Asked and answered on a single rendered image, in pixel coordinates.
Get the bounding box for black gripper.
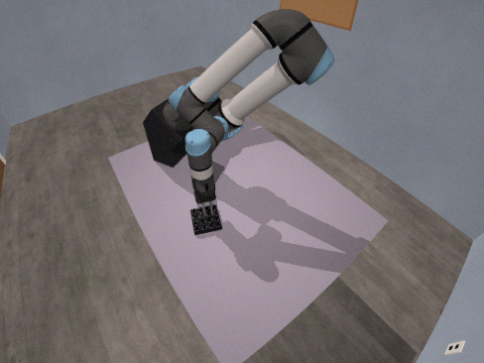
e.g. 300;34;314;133
189;165;216;216

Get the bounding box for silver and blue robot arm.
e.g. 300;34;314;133
163;9;334;172

